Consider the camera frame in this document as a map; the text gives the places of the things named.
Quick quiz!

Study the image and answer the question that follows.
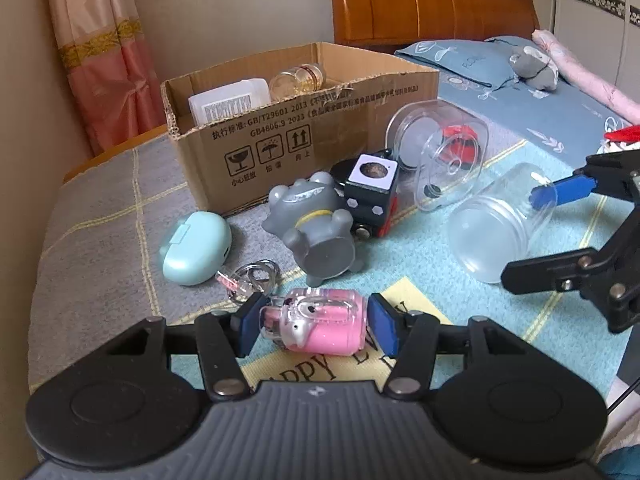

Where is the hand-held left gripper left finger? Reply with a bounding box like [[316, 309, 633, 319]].
[[102, 305, 263, 403]]

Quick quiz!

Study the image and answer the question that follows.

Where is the metal keyring with clear clasp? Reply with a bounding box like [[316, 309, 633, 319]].
[[215, 259, 281, 306]]

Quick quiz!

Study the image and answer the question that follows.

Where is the round clear plastic jar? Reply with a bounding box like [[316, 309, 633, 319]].
[[446, 162, 558, 286]]

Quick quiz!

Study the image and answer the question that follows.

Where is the pink glitter keychain toy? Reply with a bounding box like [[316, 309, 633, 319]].
[[257, 287, 371, 358]]

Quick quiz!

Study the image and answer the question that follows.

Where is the blue floral bedsheet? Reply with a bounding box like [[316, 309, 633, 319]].
[[435, 72, 640, 181]]

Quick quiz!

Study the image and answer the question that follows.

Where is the plaid printed blanket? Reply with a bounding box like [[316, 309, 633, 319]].
[[27, 125, 640, 411]]

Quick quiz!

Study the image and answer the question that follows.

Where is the blue pillow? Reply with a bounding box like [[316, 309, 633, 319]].
[[394, 36, 538, 92]]

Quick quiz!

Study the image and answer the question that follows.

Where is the rolled pink blanket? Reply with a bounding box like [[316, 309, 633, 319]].
[[531, 29, 640, 123]]

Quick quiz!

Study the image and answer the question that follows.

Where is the white plastic container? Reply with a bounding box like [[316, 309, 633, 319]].
[[188, 77, 271, 126]]

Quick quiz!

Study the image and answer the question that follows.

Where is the cardboard box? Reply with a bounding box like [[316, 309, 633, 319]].
[[160, 41, 441, 218]]

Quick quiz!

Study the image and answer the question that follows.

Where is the pink curtain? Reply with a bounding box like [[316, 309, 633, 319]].
[[44, 0, 168, 157]]

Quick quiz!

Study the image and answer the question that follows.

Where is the clear jar with gold contents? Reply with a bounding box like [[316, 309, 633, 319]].
[[269, 62, 328, 101]]

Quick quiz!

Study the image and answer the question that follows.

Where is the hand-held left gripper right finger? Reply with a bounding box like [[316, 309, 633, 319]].
[[367, 294, 531, 401]]

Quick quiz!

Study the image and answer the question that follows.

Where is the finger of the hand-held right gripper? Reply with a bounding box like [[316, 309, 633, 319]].
[[530, 149, 640, 212], [501, 205, 640, 333]]

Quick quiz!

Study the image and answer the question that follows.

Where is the black and red cube toy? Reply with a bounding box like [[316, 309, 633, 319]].
[[330, 149, 401, 241]]

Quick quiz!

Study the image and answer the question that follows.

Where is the clear jar with red lid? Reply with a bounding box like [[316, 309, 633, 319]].
[[387, 100, 490, 211]]

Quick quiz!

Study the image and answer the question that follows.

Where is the grey plush toy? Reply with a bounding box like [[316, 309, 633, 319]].
[[509, 45, 560, 92]]

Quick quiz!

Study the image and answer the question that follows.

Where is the red and white cloth item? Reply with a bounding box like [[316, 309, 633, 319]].
[[600, 125, 640, 156]]

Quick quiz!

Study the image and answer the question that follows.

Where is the mint green earbud case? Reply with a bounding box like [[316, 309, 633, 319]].
[[157, 210, 233, 287]]

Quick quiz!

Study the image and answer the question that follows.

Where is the wooden headboard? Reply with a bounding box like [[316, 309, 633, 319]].
[[327, 0, 541, 56]]

